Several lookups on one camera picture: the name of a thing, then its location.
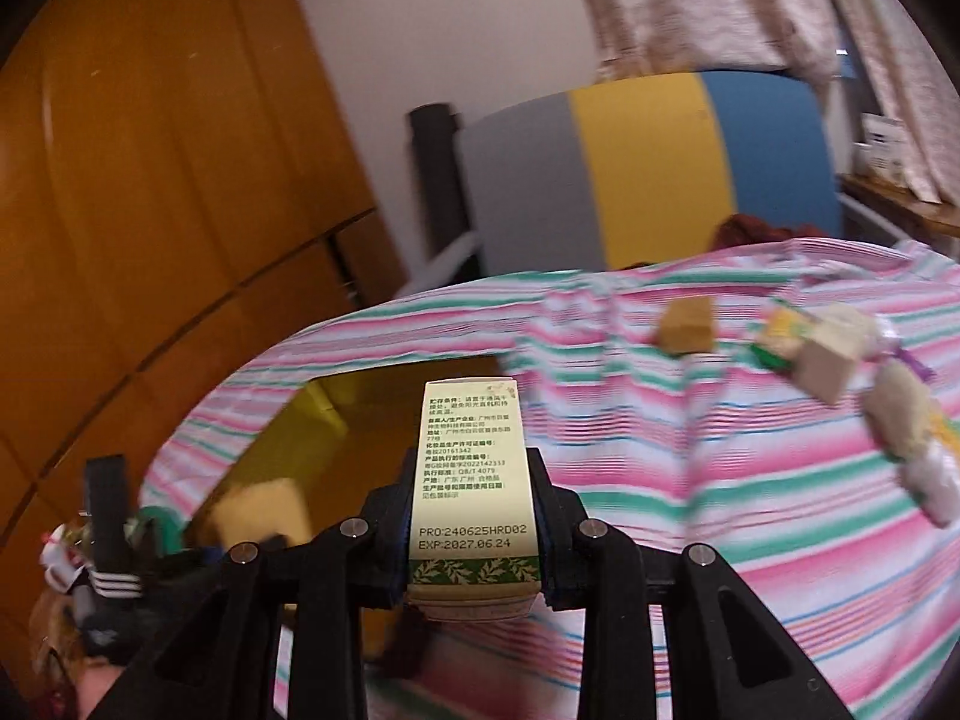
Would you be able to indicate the small yellow sponge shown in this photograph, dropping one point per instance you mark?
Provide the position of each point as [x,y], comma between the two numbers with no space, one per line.
[686,326]

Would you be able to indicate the round yellow sponge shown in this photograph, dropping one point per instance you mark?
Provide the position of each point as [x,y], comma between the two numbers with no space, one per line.
[262,510]

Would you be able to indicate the pink green striped cloth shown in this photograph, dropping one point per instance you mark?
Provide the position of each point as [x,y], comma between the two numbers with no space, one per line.
[675,502]

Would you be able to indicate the grey frame bar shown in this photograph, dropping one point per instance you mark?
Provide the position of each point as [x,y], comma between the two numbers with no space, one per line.
[442,262]

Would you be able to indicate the green yellow snack packet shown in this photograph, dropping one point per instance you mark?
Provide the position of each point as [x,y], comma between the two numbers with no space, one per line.
[780,334]

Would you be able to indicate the purple snack packet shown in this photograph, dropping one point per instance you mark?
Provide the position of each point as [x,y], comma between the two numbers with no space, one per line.
[911,364]

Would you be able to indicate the wooden wardrobe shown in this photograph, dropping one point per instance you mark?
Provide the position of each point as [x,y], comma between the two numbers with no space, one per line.
[150,165]

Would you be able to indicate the white box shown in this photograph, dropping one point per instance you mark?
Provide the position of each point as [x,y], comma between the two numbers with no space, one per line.
[829,360]

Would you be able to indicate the person's left forearm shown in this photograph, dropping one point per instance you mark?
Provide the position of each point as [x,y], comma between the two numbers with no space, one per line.
[101,694]

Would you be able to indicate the green plastic chair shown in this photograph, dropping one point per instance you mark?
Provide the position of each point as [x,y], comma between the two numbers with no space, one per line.
[161,529]

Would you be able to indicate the floral curtain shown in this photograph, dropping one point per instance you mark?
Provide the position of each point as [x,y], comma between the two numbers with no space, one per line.
[712,0]

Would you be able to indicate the red cloth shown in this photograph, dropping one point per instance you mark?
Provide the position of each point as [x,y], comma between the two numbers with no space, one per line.
[757,229]

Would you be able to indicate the gold metal tin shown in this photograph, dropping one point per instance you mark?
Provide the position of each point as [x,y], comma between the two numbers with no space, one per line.
[352,420]

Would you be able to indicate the wooden desk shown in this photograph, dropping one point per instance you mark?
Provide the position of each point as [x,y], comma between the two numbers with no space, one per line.
[907,206]

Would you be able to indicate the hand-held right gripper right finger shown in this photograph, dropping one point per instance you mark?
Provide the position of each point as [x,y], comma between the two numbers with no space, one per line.
[551,540]

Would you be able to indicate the white carton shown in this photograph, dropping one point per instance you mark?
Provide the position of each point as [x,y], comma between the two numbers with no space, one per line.
[885,150]

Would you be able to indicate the pale box with green leaf print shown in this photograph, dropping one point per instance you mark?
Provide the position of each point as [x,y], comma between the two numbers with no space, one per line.
[472,465]

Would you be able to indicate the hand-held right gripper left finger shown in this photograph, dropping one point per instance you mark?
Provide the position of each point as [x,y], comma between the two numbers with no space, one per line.
[401,555]

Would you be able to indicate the grey yellow blue foam mat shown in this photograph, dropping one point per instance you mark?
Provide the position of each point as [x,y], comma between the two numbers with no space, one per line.
[645,165]

